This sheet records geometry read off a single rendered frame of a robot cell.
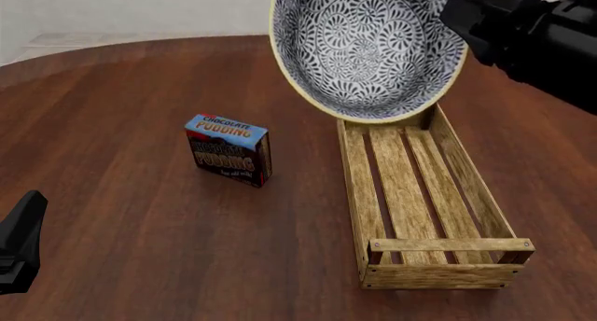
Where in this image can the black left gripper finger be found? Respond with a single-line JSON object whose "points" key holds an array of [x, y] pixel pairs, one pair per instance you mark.
{"points": [[23, 230]]}

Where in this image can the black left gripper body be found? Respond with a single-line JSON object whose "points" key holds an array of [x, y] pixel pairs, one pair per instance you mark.
{"points": [[14, 277]]}

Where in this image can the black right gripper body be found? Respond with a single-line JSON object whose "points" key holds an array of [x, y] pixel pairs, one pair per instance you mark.
{"points": [[576, 48]]}

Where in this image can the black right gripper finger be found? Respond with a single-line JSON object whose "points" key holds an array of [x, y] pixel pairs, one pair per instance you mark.
{"points": [[494, 13], [513, 51]]}

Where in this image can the patterned black and white bowl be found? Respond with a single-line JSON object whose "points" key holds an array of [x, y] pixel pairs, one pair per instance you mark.
{"points": [[359, 55]]}

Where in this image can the wooden slat tray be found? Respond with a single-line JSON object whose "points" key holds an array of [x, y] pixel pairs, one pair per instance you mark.
{"points": [[401, 195]]}

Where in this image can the chocolate pudding box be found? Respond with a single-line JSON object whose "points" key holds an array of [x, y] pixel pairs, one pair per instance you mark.
{"points": [[228, 153]]}

